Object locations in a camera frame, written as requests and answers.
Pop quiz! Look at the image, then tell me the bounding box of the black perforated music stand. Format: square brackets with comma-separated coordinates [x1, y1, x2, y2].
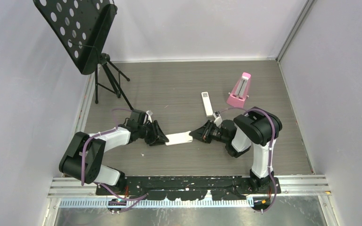
[33, 0, 134, 110]

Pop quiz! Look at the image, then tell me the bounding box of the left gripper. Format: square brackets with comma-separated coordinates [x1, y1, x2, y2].
[138, 121, 168, 146]

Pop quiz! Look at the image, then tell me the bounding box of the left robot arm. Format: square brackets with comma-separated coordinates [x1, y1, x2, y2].
[58, 109, 169, 195]

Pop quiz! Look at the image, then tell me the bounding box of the small white remote control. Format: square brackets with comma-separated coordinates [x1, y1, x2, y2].
[165, 131, 193, 146]

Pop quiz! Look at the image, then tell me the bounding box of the long white remote control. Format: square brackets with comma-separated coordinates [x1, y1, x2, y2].
[201, 92, 214, 117]

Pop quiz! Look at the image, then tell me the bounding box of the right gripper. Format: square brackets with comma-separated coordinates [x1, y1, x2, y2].
[189, 120, 229, 144]

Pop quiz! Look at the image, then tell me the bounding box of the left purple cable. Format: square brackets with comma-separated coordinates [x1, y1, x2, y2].
[80, 108, 149, 201]

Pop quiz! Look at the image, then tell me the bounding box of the purple cable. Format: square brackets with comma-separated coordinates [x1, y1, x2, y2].
[80, 108, 149, 201]
[214, 107, 279, 213]

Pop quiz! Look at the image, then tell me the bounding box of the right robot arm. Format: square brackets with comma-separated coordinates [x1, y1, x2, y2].
[189, 106, 283, 193]

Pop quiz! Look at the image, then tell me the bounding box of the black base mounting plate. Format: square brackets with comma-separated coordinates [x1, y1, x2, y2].
[109, 176, 274, 201]

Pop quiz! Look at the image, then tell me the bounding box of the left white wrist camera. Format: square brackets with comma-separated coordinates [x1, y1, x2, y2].
[146, 110, 153, 122]

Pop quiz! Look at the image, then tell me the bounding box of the pink metronome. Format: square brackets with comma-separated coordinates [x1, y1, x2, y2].
[226, 72, 251, 108]

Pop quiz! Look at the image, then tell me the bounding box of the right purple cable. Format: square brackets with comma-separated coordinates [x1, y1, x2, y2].
[214, 107, 279, 213]

